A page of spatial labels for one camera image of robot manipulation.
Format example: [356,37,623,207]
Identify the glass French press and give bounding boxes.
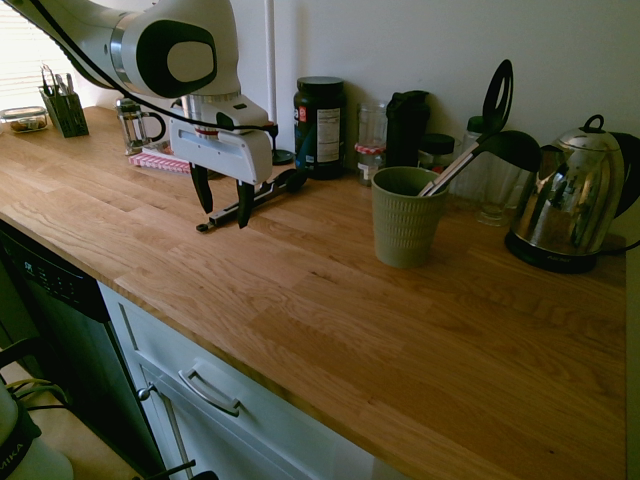
[115,97,166,157]

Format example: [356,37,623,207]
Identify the black kettle power cord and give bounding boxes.
[595,238,640,255]

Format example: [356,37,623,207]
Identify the silver drawer handle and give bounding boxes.
[178,368,242,418]

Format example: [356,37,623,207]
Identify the black kettle base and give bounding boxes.
[503,229,601,275]

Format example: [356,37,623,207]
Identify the black candle holder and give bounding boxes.
[267,122,295,166]

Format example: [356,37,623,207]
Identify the white cabinet drawer front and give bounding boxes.
[99,282,376,480]

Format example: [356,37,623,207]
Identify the empty clear glass jar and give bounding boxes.
[356,102,389,146]

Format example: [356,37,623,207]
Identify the clear plastic food container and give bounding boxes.
[0,105,50,134]

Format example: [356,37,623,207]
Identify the black shaker bottle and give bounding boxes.
[385,90,431,170]

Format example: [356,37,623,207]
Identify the small jar with checkered lid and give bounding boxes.
[353,142,388,187]

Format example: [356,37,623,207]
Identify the dark mesh cutlery caddy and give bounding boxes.
[38,88,90,139]

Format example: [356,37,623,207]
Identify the red checkered cookbook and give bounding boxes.
[128,151,192,175]

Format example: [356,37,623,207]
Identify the spice jar with dark lid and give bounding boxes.
[418,133,456,174]

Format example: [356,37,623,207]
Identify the black metal kitchen tongs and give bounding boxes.
[195,168,307,235]

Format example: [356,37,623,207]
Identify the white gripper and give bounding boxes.
[168,102,274,230]

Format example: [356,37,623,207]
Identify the black dishwasher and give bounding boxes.
[0,219,166,476]

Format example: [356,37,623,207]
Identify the window blind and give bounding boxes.
[0,9,76,99]

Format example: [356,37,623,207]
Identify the black slotted spatula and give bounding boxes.
[481,59,515,137]

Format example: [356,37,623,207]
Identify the green ribbed utensil holder cup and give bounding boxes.
[370,166,450,270]

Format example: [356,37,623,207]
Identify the black protein powder tub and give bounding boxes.
[292,75,348,181]

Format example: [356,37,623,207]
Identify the yellow green cable bundle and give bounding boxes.
[4,377,69,412]

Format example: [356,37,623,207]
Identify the spice jar with green lid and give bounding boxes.
[464,115,494,149]

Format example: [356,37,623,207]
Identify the tall white candle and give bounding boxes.
[264,0,279,126]

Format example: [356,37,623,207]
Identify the stainless steel electric kettle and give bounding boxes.
[509,114,640,256]

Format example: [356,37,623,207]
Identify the black ladle with metal handle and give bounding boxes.
[418,130,542,197]

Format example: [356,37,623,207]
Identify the clear drinking glass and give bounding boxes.
[474,164,522,228]

